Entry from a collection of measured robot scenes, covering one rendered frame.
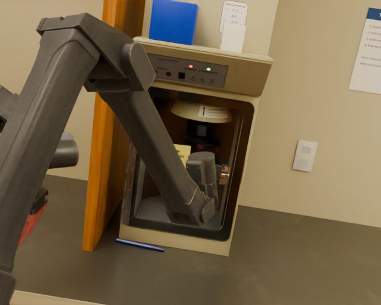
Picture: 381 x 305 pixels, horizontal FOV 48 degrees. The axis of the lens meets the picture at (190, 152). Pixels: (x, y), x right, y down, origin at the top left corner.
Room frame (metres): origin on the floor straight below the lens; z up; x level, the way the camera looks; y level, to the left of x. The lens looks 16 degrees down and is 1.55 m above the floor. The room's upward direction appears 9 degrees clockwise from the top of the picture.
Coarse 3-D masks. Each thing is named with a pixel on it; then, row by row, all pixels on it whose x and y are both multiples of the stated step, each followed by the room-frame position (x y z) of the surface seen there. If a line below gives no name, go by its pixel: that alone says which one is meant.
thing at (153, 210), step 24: (168, 96) 1.09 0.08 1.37; (192, 96) 1.09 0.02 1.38; (168, 120) 1.09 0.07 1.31; (192, 120) 1.09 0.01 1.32; (216, 120) 1.09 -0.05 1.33; (240, 120) 1.09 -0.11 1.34; (192, 144) 1.09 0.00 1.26; (216, 144) 1.09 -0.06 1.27; (240, 144) 1.09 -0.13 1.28; (144, 168) 1.09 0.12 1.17; (240, 168) 1.09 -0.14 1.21; (144, 192) 1.09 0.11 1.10; (144, 216) 1.09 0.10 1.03; (216, 216) 1.09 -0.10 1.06; (216, 240) 1.09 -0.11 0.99
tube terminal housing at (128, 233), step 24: (192, 0) 1.10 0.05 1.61; (216, 0) 1.10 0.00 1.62; (240, 0) 1.10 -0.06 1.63; (264, 0) 1.10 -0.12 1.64; (144, 24) 1.11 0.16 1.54; (216, 24) 1.10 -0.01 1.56; (264, 24) 1.10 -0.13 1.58; (264, 48) 1.10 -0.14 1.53; (216, 96) 1.10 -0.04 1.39; (240, 96) 1.10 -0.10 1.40; (240, 192) 1.10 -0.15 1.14; (144, 240) 1.11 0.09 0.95; (168, 240) 1.10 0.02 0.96; (192, 240) 1.10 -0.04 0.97
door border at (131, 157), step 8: (136, 152) 1.09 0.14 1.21; (128, 160) 1.09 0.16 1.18; (128, 168) 1.09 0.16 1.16; (128, 176) 1.09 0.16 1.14; (128, 184) 1.09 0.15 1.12; (128, 192) 1.09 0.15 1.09; (128, 200) 1.09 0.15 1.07; (128, 208) 1.09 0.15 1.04; (128, 216) 1.09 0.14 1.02; (128, 224) 1.09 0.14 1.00
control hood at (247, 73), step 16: (144, 48) 1.00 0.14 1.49; (160, 48) 1.00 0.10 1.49; (176, 48) 0.99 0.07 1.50; (192, 48) 0.99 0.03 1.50; (208, 48) 0.99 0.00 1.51; (224, 64) 1.01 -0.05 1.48; (240, 64) 1.00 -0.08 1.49; (256, 64) 1.00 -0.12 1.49; (240, 80) 1.04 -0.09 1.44; (256, 80) 1.04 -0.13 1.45
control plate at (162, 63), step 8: (152, 56) 1.02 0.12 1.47; (160, 56) 1.01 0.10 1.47; (168, 56) 1.01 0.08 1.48; (152, 64) 1.04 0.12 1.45; (160, 64) 1.03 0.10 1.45; (168, 64) 1.03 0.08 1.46; (176, 64) 1.03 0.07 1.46; (184, 64) 1.02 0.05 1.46; (192, 64) 1.02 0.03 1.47; (200, 64) 1.02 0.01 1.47; (208, 64) 1.01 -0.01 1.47; (216, 64) 1.01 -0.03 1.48; (160, 72) 1.05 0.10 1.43; (176, 72) 1.05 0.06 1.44; (184, 72) 1.04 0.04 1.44; (192, 72) 1.04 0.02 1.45; (200, 72) 1.04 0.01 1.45; (208, 72) 1.03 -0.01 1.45; (216, 72) 1.03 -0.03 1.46; (224, 72) 1.03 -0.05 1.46; (176, 80) 1.07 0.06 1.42; (184, 80) 1.07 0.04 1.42; (192, 80) 1.06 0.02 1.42; (200, 80) 1.06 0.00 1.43; (208, 80) 1.06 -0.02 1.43; (216, 80) 1.05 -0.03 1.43; (224, 80) 1.05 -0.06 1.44
